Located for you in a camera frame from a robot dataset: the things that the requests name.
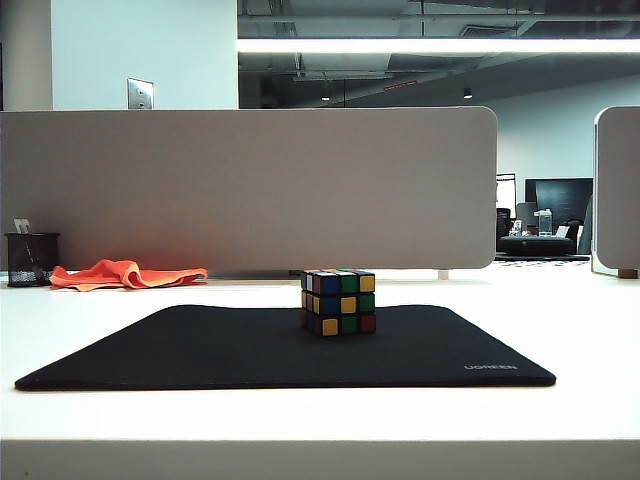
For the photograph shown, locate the wide grey desk divider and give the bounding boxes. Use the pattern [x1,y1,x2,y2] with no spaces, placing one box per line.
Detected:
[0,105,499,271]

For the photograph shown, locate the narrow grey desk divider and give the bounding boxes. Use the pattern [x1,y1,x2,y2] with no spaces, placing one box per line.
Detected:
[592,105,640,278]

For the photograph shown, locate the black mesh pen holder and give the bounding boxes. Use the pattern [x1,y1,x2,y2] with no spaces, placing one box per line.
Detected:
[4,232,61,288]

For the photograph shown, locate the clear plastic water container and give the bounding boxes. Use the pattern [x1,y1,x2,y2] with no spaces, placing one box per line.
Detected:
[533,208,554,238]

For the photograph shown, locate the black UGREEN mouse pad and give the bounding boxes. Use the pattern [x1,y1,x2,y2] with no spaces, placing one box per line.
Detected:
[14,304,557,393]

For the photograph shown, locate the multicolour Rubik's cube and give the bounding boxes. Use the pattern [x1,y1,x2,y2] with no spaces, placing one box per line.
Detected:
[300,268,377,339]

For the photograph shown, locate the orange cloth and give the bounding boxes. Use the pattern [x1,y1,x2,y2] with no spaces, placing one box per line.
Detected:
[50,258,209,291]

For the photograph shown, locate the dark wall screen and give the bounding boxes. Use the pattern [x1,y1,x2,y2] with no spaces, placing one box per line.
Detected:
[524,177,595,229]

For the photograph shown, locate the long ceiling light strip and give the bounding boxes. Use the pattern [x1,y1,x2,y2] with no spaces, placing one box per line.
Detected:
[237,38,640,54]

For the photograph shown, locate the white flipchart board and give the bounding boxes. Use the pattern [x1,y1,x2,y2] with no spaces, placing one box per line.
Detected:
[496,172,517,214]

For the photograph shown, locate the round black ottoman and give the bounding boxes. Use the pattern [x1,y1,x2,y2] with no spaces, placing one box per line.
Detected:
[498,235,575,256]

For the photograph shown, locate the flat dark metal base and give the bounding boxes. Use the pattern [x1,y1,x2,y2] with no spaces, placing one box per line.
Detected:
[209,269,306,280]

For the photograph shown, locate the metal wall switch plate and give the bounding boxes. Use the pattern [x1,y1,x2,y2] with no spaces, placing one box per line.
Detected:
[126,77,155,110]

